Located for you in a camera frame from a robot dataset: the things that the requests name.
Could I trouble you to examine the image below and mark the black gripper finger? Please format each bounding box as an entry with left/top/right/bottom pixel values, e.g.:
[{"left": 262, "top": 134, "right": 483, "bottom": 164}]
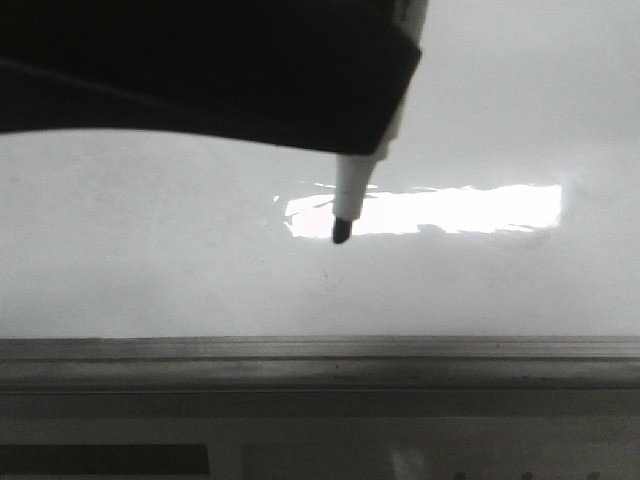
[{"left": 1, "top": 1, "right": 421, "bottom": 154}]

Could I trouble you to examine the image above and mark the black and white whiteboard marker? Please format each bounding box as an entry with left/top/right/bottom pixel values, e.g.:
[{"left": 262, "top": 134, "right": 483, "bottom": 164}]
[{"left": 332, "top": 0, "right": 429, "bottom": 244}]

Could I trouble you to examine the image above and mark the white whiteboard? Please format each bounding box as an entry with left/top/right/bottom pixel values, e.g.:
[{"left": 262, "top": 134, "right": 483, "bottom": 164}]
[{"left": 1, "top": 1, "right": 639, "bottom": 338}]

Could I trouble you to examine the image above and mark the grey aluminium whiteboard frame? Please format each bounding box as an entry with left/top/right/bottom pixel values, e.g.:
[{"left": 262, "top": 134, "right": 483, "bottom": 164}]
[{"left": 1, "top": 336, "right": 639, "bottom": 393}]

